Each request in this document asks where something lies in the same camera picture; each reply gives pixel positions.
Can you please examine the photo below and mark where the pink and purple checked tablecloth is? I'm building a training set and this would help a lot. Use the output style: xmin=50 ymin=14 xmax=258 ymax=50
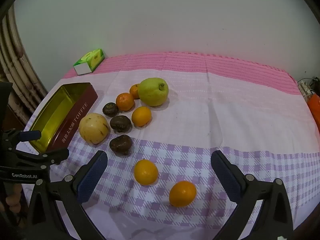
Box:
xmin=24 ymin=51 xmax=320 ymax=240

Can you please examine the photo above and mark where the dimpled mandarin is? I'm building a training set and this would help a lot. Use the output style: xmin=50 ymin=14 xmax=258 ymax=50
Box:
xmin=116 ymin=93 xmax=135 ymax=112
xmin=129 ymin=84 xmax=141 ymax=100

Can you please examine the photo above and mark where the smooth orange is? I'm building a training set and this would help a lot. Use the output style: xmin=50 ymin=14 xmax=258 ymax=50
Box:
xmin=169 ymin=180 xmax=197 ymax=208
xmin=134 ymin=159 xmax=159 ymax=186
xmin=131 ymin=106 xmax=152 ymax=127

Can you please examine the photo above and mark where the yellow speckled pear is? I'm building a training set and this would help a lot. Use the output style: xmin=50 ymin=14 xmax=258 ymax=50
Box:
xmin=79 ymin=113 xmax=111 ymax=145

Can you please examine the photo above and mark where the dark brown water chestnut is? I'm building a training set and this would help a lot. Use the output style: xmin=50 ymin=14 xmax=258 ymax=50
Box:
xmin=110 ymin=115 xmax=132 ymax=133
xmin=102 ymin=102 xmax=119 ymax=117
xmin=109 ymin=135 xmax=133 ymax=155

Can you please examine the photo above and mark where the orange plastic object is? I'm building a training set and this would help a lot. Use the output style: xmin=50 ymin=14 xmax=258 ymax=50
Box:
xmin=307 ymin=94 xmax=320 ymax=133

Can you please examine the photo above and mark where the rattan chair frame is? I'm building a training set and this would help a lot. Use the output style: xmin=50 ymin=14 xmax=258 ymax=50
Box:
xmin=0 ymin=5 xmax=49 ymax=115

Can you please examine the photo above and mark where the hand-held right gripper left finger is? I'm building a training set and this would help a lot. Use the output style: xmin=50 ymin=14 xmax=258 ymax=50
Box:
xmin=26 ymin=150 xmax=108 ymax=240

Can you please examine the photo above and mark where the green tissue box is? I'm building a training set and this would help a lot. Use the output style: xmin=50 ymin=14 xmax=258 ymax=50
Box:
xmin=73 ymin=48 xmax=105 ymax=76

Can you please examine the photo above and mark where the person's left hand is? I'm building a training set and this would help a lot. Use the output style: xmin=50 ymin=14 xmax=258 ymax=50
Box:
xmin=5 ymin=183 xmax=22 ymax=214

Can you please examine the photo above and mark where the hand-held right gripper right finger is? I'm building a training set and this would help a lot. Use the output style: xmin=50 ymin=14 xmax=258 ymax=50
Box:
xmin=211 ymin=150 xmax=294 ymax=240

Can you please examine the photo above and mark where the maroon rectangular candy tin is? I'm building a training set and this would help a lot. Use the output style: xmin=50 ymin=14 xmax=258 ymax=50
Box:
xmin=29 ymin=82 xmax=98 ymax=154

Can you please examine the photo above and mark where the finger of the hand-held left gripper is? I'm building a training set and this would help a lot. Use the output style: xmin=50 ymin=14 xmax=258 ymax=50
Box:
xmin=3 ymin=129 xmax=42 ymax=152
xmin=15 ymin=148 xmax=70 ymax=168

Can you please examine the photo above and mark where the large green pear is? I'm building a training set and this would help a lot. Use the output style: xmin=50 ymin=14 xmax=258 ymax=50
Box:
xmin=138 ymin=77 xmax=169 ymax=107

